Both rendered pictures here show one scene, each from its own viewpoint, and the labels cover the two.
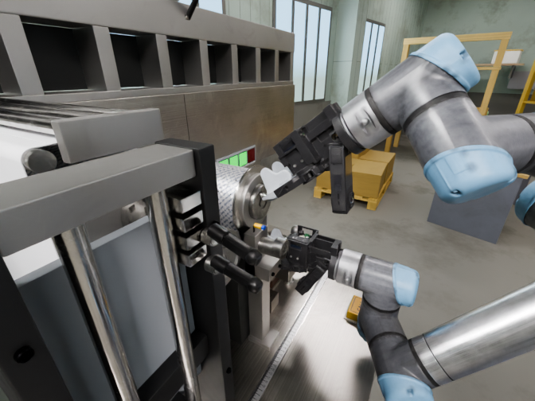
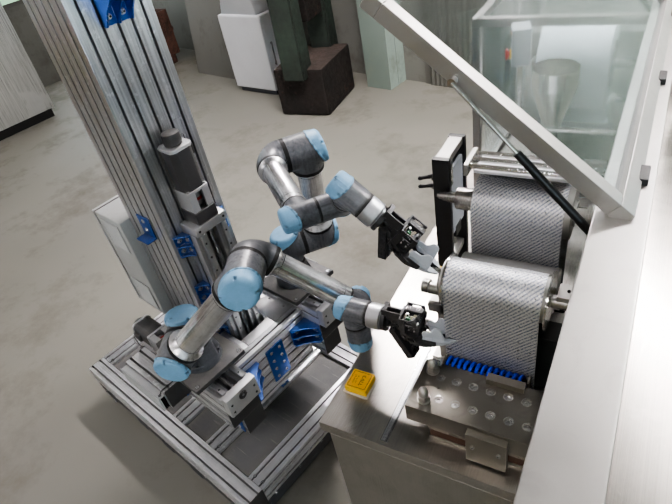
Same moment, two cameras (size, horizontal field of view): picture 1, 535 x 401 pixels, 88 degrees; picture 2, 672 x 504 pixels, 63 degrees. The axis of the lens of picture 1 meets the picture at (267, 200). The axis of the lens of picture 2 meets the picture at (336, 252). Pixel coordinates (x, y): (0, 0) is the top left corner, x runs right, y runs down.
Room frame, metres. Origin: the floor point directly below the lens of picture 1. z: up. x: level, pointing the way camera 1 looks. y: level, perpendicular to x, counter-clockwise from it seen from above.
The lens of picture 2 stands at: (1.59, -0.14, 2.23)
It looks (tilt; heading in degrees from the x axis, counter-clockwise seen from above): 38 degrees down; 186
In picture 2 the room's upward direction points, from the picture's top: 12 degrees counter-clockwise
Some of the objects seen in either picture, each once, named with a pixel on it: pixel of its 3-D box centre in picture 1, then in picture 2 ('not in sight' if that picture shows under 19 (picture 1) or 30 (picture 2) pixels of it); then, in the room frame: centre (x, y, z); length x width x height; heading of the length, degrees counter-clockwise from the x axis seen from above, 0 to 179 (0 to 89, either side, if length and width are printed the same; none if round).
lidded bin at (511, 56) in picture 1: (506, 56); not in sight; (5.86, -4.52, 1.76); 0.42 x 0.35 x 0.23; 48
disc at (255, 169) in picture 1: (253, 200); (449, 280); (0.52, 0.03, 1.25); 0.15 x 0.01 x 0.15; 150
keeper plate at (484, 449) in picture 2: not in sight; (486, 451); (0.84, 0.04, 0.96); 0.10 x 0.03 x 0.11; 60
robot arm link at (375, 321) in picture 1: (379, 322); (358, 329); (0.42, -0.24, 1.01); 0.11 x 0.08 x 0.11; 176
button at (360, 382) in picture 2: (363, 310); (360, 382); (0.54, -0.26, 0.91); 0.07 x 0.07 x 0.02; 60
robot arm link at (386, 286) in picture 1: (386, 281); (353, 311); (0.44, -0.24, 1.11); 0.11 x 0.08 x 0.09; 60
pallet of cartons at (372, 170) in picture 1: (358, 163); not in sight; (3.62, -1.25, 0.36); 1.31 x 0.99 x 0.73; 138
